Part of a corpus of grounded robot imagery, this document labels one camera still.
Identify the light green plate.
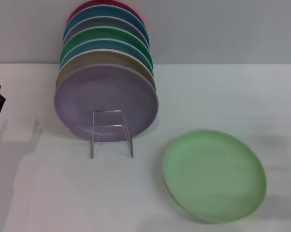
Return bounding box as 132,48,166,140
162,129,267,223

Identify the lilac plate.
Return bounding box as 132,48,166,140
53,62,160,143

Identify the beige plate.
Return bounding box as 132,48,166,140
55,48,157,92

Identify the light blue plate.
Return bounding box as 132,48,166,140
59,37,154,73

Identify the maroon red plate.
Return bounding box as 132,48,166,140
67,0,144,25

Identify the dark green plate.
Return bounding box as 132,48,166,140
59,26,152,66

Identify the grey purple plate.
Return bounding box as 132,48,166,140
62,16,151,49

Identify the teal blue plate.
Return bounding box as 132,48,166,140
62,5,150,46

